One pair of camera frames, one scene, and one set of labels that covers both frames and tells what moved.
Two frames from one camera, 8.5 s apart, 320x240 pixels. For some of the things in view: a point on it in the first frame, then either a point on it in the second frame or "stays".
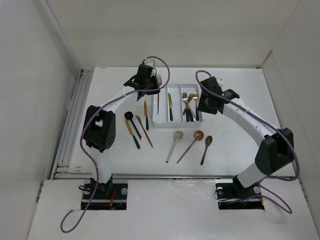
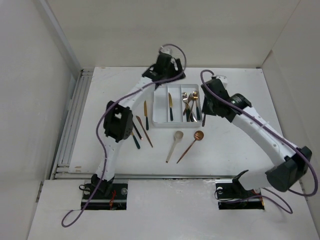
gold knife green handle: x=170 y=106 stays
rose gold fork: x=159 y=78 -> x=194 y=97
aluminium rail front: x=204 y=176 stays
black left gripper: x=153 y=78 -> x=175 y=72
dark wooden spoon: x=208 y=141 -> x=203 y=121
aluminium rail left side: x=61 y=170 stays
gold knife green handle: x=131 y=132 stays
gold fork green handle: x=195 y=97 stays
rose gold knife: x=140 y=120 stays
